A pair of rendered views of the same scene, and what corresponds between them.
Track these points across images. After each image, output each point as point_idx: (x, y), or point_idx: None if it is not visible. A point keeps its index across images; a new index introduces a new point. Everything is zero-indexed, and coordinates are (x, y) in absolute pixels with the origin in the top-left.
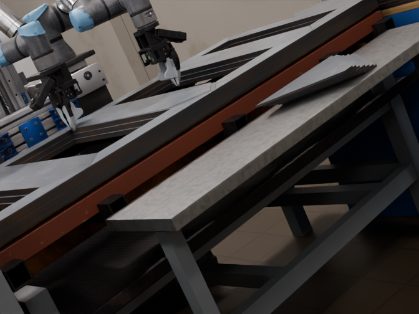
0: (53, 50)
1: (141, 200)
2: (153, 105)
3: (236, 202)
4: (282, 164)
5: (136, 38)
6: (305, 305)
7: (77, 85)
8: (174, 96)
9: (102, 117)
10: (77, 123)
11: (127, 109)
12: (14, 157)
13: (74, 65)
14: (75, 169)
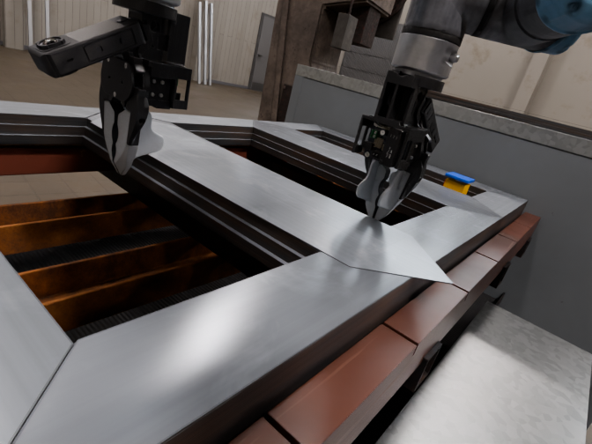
0: (403, 30)
1: None
2: (191, 145)
3: (131, 239)
4: (30, 265)
5: (185, 33)
6: None
7: (359, 132)
8: None
9: (308, 202)
10: (404, 248)
11: (245, 177)
12: (468, 224)
13: None
14: (267, 124)
